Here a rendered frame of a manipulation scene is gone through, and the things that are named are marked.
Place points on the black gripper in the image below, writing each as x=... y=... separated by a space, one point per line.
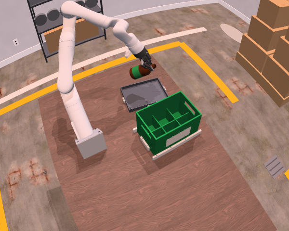
x=145 y=58

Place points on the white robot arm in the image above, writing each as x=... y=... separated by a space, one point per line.
x=65 y=84

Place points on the brown bottle with green label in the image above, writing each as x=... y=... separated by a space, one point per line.
x=138 y=71

